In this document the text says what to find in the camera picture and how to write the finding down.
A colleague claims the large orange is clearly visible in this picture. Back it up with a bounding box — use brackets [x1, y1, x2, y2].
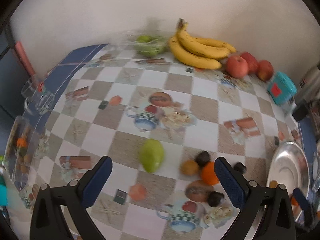
[200, 161, 219, 186]

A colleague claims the steel thermos jug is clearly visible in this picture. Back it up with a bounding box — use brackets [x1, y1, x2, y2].
[296, 64, 319, 102]

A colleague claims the patterned tablecloth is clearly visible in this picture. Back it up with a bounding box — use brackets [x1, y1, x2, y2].
[10, 44, 301, 240]

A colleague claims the black power adapter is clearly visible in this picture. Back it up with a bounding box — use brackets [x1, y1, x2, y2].
[292, 99, 310, 122]

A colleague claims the small orange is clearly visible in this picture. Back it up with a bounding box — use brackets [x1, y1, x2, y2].
[291, 196, 299, 206]

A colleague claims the yellow banana bunch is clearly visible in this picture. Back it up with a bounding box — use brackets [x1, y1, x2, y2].
[168, 18, 236, 70]

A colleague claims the right red apple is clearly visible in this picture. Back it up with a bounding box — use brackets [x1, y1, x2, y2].
[256, 60, 274, 82]

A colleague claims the glass mug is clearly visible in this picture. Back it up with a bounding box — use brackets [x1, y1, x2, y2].
[21, 75, 55, 115]

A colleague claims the teal plastic box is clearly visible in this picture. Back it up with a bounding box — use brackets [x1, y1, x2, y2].
[267, 72, 297, 105]

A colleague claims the middle red apple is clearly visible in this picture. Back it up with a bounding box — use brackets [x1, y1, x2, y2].
[240, 52, 259, 75]

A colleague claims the dark plum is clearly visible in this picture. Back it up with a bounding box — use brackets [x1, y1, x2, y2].
[207, 191, 225, 207]
[195, 151, 211, 168]
[233, 162, 247, 174]

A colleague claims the clear box of green fruit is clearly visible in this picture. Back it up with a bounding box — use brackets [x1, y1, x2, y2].
[113, 30, 170, 59]

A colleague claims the large steel bowl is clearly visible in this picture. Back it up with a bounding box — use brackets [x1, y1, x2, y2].
[266, 141, 311, 223]

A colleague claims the clear fruit tray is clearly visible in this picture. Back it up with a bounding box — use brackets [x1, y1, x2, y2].
[3, 116, 35, 191]

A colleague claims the pale red apple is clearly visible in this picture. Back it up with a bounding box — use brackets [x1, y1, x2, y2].
[226, 56, 249, 79]

